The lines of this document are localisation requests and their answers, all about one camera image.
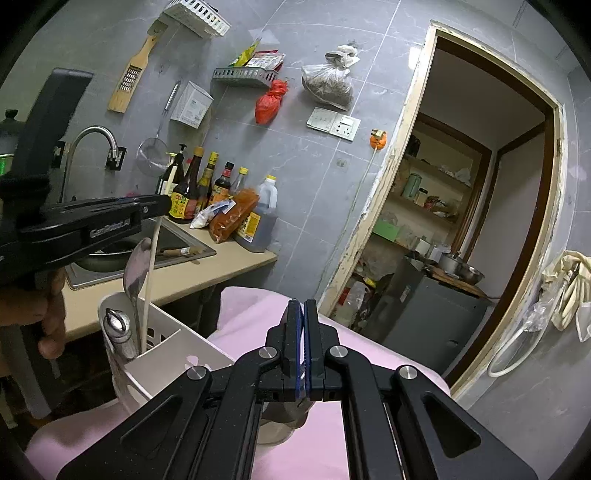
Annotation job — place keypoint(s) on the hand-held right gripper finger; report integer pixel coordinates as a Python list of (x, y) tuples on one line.
[(308, 350), (299, 350)]

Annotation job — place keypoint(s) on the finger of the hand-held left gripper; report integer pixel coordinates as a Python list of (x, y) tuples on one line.
[(138, 204)]

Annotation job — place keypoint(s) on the metal spoon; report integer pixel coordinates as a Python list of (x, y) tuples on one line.
[(136, 267)]

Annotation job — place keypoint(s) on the wooden chopstick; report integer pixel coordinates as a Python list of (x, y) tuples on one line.
[(151, 286)]

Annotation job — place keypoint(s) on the metal peeler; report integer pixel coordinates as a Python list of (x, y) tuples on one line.
[(121, 332)]

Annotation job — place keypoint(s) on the white plastic utensil holder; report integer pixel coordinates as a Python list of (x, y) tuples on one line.
[(157, 369)]

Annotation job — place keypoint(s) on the person's left hand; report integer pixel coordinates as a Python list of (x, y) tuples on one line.
[(53, 318)]

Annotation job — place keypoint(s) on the dark pump bottle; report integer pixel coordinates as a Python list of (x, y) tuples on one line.
[(168, 177)]

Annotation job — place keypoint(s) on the dark sauce bottle yellow label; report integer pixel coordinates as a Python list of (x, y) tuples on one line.
[(187, 198)]

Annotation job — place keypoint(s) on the metal mesh strainer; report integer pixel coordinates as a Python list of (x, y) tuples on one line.
[(151, 154)]

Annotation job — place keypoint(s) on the steel kitchen sink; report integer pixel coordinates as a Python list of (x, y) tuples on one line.
[(184, 240)]

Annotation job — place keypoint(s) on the dark pan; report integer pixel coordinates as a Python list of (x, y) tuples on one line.
[(106, 261)]

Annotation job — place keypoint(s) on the white plastic bottle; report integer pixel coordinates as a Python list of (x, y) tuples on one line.
[(354, 302)]

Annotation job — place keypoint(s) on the white and blue packet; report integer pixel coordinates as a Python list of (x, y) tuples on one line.
[(210, 214)]

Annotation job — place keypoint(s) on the yellow cap sauce bottle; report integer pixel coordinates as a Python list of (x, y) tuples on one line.
[(207, 180)]

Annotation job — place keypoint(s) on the red label sauce bottle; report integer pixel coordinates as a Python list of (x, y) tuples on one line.
[(222, 184)]

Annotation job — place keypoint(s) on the chrome faucet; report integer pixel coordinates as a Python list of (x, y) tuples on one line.
[(87, 134)]

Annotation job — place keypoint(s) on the orange snack packet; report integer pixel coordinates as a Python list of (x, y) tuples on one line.
[(233, 214)]

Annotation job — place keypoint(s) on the beige kitchen counter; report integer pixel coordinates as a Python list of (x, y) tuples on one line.
[(194, 281)]

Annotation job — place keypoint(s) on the small clear bottle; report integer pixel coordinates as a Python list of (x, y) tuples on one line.
[(240, 182)]

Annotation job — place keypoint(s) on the grey cabinet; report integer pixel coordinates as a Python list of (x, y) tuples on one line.
[(415, 318)]

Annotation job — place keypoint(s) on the large dark oil jug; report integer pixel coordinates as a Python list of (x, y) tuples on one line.
[(263, 217)]

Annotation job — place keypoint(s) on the wooden grater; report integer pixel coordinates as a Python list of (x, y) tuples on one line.
[(131, 78)]

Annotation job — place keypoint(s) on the green box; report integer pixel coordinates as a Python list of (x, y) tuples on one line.
[(385, 230)]

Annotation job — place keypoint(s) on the red plastic bag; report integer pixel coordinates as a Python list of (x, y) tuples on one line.
[(270, 104)]

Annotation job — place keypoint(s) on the wooden cutting board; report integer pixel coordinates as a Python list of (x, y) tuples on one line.
[(461, 287)]

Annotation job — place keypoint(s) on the metal bowls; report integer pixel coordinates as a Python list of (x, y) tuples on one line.
[(466, 272)]

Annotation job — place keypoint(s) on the colourful seasoning packets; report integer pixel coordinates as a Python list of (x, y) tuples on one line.
[(261, 57)]

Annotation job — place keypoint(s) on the green thermos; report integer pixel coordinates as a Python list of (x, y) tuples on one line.
[(411, 187)]

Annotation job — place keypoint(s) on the pink tablecloth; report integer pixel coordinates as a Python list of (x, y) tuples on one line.
[(60, 443)]

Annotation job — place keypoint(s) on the wooden pantry shelf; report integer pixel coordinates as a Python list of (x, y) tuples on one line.
[(434, 173)]

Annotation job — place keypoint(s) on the orange plug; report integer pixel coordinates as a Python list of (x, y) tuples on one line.
[(378, 140)]

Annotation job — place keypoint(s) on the clear bag of dried goods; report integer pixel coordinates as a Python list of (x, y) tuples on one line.
[(328, 85)]

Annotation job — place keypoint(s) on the clear plastic bag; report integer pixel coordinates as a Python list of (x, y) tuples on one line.
[(542, 316)]

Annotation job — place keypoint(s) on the white wall box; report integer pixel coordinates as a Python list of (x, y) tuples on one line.
[(191, 105)]

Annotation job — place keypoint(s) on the white wall basket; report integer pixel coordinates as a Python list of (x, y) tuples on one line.
[(198, 16)]

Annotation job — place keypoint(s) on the white wall switch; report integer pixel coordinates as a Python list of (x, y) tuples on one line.
[(322, 120)]

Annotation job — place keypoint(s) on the white wall socket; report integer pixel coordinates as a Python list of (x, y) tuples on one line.
[(345, 128)]

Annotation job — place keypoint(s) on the worn door frame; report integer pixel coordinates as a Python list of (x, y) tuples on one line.
[(406, 115)]

